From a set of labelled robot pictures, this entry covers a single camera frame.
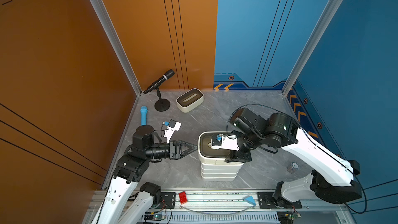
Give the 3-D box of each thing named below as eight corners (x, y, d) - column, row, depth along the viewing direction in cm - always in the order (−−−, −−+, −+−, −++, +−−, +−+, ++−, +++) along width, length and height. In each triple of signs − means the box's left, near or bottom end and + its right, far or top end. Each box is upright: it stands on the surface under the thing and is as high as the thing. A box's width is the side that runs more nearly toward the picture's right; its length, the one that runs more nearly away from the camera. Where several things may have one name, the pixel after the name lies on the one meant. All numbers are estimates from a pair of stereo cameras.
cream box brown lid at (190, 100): (185, 115, 107) (184, 110, 102) (174, 105, 114) (173, 99, 109) (206, 101, 116) (206, 95, 111) (196, 92, 122) (195, 86, 117)
